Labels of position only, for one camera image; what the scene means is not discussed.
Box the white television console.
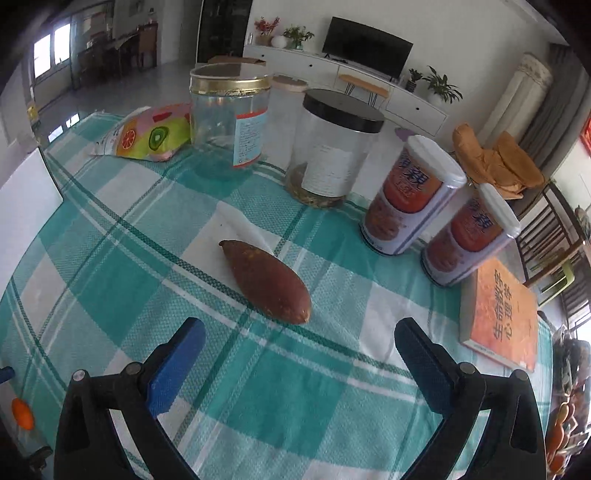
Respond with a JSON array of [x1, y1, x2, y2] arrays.
[[243, 44, 448, 134]]

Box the orange beanbag chair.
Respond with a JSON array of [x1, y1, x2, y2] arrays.
[[451, 124, 546, 200]]

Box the wooden dining table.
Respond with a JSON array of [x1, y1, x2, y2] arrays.
[[76, 34, 139, 79]]

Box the green white checked tablecloth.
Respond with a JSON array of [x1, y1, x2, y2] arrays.
[[0, 111, 555, 480]]

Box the dark brown sweet potato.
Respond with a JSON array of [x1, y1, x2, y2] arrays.
[[218, 239, 312, 325]]

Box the leafy potted plant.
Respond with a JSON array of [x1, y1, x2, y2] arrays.
[[283, 25, 315, 51]]

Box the white board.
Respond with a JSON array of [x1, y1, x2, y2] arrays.
[[0, 148, 63, 282]]

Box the yellow-green stool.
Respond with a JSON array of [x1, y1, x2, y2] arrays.
[[540, 263, 575, 305]]

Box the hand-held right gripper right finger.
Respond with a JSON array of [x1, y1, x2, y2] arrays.
[[394, 316, 546, 480]]

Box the wooden dining chair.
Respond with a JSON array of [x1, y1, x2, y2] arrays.
[[136, 23, 158, 70]]

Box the small wooden stool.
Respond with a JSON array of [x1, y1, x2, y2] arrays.
[[339, 74, 391, 104]]

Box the dark glass cabinet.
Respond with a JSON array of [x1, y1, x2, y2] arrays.
[[198, 0, 252, 63]]

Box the black television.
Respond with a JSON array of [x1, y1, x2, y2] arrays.
[[322, 17, 414, 79]]

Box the red flowers in vase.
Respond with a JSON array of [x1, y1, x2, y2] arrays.
[[254, 17, 281, 46]]

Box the clear jar black lid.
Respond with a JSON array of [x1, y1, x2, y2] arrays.
[[285, 89, 385, 208]]

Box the grey curtain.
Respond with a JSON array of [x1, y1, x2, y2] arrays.
[[531, 44, 583, 139]]

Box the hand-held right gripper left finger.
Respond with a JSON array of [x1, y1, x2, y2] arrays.
[[54, 316, 206, 480]]

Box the fruit print snack packet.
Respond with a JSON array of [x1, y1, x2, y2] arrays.
[[90, 104, 192, 162]]

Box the orange book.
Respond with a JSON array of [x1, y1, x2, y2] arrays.
[[459, 257, 540, 372]]

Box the red white tin can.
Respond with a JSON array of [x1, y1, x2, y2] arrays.
[[360, 135, 468, 256], [421, 183, 522, 287]]

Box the orange fruit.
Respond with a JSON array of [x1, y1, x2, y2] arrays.
[[546, 406, 570, 457]]

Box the white column air conditioner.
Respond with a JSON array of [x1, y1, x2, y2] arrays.
[[480, 53, 553, 139]]

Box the small orange tangerine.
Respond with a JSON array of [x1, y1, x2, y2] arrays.
[[11, 398, 35, 431]]

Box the clear jar gold lid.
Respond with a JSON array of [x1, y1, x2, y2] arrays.
[[189, 63, 271, 169]]

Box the clear jar pale lid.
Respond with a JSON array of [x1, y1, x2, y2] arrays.
[[268, 75, 309, 162]]

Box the green potted plant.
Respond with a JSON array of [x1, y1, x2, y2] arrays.
[[422, 66, 463, 104]]

